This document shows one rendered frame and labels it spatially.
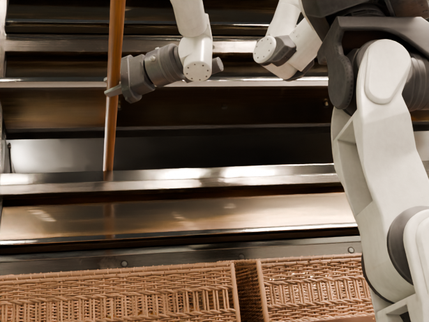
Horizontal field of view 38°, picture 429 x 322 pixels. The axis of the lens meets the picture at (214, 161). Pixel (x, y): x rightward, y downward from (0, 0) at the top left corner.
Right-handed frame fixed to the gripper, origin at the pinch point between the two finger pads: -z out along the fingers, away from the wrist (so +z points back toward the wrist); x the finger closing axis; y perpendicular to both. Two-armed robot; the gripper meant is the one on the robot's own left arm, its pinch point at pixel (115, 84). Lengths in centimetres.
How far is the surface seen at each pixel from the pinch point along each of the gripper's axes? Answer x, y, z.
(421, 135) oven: -14, 120, 59
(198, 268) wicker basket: 47.1, 10.9, 12.2
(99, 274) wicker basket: 47.0, -1.9, -5.7
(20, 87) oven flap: -20.7, 13.0, -42.8
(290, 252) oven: 32, 73, 15
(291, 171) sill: 4, 75, 19
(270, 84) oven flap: -21, 59, 21
